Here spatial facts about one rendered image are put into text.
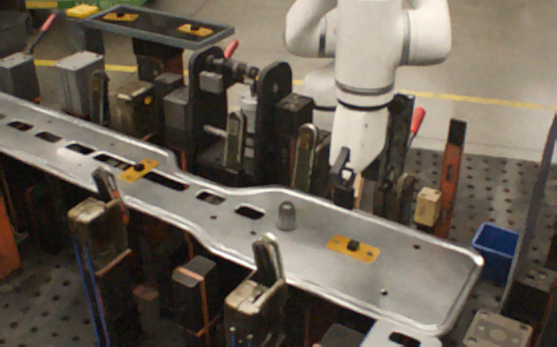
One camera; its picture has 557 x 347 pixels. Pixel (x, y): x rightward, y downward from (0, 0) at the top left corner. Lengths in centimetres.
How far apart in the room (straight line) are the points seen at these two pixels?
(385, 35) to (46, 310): 96
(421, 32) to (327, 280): 40
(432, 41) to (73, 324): 94
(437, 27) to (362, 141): 19
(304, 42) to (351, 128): 60
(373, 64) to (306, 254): 35
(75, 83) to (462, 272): 95
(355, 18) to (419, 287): 42
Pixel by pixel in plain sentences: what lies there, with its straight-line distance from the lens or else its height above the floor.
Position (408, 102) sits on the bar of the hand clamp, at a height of 121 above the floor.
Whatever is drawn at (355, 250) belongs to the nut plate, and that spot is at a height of 101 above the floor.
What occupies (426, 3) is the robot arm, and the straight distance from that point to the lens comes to 91.
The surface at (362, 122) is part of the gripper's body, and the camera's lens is 90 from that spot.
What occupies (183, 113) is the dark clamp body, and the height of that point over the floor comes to 105.
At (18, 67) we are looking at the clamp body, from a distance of 176.
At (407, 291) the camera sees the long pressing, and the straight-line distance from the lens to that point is 101.
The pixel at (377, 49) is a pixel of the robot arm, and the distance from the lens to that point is 86.
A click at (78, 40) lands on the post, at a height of 109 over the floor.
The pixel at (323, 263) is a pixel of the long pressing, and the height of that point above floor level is 100.
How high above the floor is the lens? 167
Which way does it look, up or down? 32 degrees down
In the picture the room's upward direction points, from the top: straight up
